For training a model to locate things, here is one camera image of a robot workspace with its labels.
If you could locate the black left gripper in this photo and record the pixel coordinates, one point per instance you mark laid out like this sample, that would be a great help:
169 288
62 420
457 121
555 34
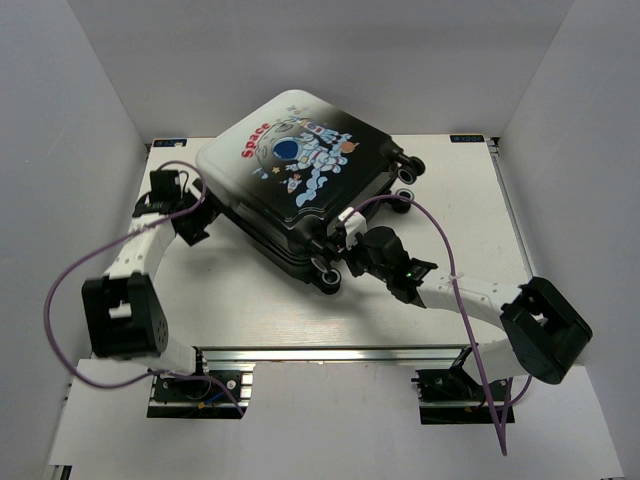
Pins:
196 232

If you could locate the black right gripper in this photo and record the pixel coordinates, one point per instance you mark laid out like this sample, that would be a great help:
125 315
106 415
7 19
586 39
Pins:
349 256

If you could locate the black suitcase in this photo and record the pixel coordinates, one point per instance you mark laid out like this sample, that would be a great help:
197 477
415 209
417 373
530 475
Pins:
286 172

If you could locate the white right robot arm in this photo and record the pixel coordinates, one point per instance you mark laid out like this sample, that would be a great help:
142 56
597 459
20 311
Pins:
544 333

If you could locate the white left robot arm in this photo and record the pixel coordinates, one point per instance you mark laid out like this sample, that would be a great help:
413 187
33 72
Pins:
125 319

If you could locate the blue label sticker left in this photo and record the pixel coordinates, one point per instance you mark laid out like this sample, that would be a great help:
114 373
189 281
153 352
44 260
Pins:
169 143

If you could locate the blue label sticker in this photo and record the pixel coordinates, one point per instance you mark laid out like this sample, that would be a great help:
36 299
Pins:
169 143
467 138

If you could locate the blue label sticker right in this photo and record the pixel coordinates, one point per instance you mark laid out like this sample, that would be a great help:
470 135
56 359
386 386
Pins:
467 138

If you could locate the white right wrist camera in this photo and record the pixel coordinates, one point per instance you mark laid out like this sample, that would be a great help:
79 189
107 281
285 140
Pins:
352 223

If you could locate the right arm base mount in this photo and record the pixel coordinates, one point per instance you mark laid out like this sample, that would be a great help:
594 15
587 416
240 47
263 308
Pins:
450 396

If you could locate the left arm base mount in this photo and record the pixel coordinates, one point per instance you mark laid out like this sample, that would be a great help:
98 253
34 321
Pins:
171 398

